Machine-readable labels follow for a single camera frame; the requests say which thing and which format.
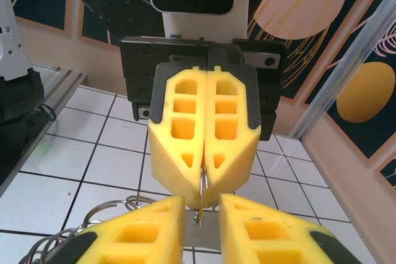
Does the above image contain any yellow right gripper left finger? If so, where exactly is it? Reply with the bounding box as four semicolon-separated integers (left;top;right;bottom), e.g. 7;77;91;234
52;195;186;264

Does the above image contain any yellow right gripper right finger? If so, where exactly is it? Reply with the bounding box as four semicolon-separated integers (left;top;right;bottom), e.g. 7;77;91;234
218;194;363;264

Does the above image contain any silver keyring chain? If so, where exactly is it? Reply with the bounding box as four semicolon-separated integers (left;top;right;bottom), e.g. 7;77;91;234
18;166;212;264

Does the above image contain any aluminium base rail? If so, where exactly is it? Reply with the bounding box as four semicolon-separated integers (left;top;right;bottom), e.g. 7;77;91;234
0;62;89;184

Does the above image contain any aluminium corner post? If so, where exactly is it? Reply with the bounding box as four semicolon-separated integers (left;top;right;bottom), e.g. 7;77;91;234
290;0;396;141

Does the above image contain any orange oval wall panel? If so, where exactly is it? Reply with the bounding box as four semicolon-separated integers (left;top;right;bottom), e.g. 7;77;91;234
304;7;396;160

